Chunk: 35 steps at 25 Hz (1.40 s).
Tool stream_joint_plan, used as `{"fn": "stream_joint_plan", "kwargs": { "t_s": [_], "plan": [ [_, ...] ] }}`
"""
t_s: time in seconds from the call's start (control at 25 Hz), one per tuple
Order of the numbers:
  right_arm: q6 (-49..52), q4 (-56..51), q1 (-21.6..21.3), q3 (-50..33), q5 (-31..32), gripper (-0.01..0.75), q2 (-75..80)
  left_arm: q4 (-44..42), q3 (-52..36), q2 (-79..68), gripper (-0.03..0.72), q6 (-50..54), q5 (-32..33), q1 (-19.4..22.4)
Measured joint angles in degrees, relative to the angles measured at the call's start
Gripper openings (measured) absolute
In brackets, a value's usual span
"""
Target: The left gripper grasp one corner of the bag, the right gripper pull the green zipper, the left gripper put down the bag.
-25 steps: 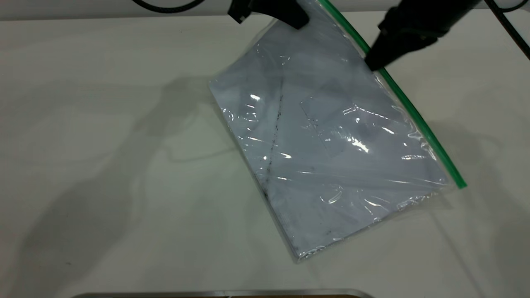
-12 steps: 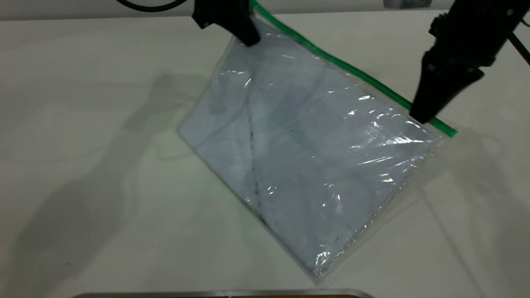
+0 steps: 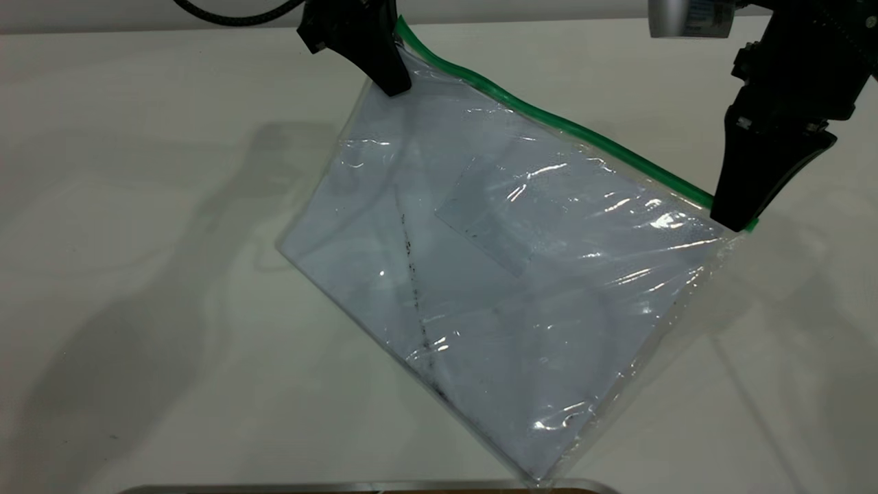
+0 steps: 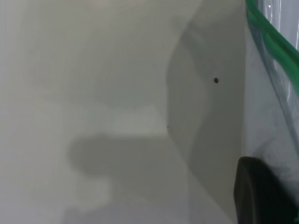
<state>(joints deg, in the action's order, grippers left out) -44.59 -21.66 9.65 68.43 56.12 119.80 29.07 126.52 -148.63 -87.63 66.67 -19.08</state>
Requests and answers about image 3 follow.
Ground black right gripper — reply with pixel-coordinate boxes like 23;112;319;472
709;0;878;233

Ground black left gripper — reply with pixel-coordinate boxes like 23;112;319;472
296;0;413;97

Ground clear zipper bag green zip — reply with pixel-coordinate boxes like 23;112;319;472
276;15;761;489

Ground white paper sheet inside bag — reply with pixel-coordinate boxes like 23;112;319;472
278;75;722;482

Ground silver metal rim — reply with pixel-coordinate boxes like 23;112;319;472
117;478;622;494

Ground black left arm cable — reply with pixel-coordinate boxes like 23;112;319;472
174;0;307;27

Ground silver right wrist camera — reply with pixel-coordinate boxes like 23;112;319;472
648;0;740;39

